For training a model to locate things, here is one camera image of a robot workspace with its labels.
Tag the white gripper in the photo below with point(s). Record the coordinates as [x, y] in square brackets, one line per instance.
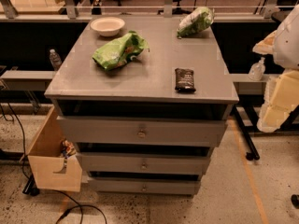
[288, 46]

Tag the grey top drawer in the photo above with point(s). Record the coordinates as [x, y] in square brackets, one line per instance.
[173, 124]

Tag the grey drawer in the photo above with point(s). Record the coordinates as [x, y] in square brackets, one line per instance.
[144, 159]
[144, 183]
[173, 124]

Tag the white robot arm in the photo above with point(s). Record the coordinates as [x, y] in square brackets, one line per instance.
[283, 43]

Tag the grey drawer cabinet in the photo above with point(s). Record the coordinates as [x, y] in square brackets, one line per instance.
[151, 76]

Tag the grey bottom drawer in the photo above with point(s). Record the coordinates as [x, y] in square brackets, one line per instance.
[144, 183]

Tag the grey middle drawer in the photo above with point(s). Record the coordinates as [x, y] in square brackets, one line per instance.
[144, 159]

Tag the wooden open box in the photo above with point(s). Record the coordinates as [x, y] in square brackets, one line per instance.
[51, 170]

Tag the clear sanitizer pump bottle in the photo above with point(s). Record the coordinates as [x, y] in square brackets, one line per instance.
[256, 71]

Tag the grey right bench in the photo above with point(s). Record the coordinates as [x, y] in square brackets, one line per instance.
[246, 86]

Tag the grey bench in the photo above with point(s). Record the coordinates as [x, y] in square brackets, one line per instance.
[246, 86]
[18, 80]

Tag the dark brown snack packet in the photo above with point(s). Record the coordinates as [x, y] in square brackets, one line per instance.
[184, 80]

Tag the green chip bag rear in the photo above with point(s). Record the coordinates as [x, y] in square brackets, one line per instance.
[196, 22]

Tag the green chip bag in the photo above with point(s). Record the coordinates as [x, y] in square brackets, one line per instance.
[120, 51]
[196, 22]

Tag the green chip bag front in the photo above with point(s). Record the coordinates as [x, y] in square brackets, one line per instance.
[120, 51]

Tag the white bowl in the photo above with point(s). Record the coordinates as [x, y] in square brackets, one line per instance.
[107, 26]

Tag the clear water bottle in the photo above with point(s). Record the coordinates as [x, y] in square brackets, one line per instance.
[55, 59]

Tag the grey left bench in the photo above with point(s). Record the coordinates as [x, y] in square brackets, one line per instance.
[18, 80]

